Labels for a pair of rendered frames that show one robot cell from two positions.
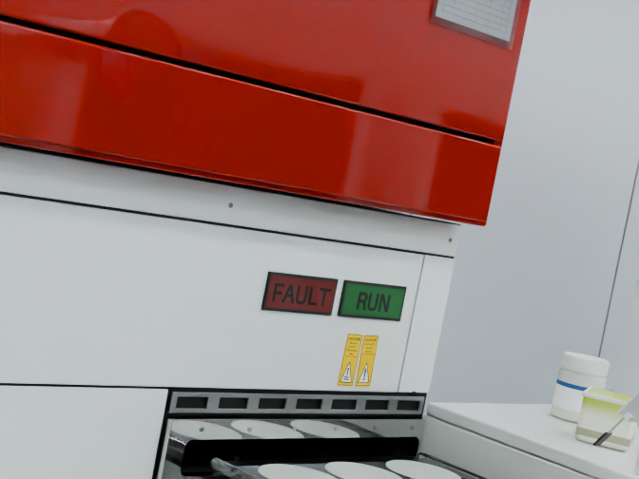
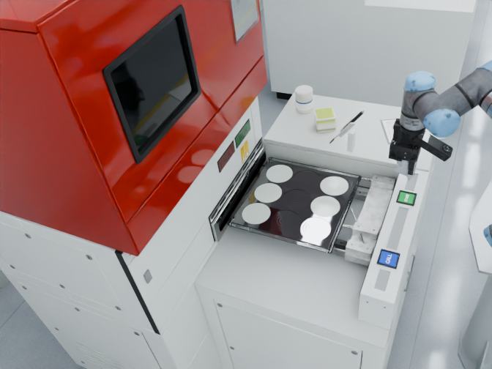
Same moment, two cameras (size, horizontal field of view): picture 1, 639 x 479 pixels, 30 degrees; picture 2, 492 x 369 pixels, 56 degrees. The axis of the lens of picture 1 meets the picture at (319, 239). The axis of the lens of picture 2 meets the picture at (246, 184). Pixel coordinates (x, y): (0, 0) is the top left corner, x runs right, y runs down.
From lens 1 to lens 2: 94 cm
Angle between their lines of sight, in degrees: 43
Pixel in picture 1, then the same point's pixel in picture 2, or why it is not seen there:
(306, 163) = (222, 133)
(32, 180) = not seen: hidden behind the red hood
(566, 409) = (303, 110)
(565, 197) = not seen: outside the picture
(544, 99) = not seen: outside the picture
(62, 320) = (179, 239)
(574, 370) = (302, 98)
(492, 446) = (293, 149)
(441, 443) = (273, 150)
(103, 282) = (183, 218)
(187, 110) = (189, 164)
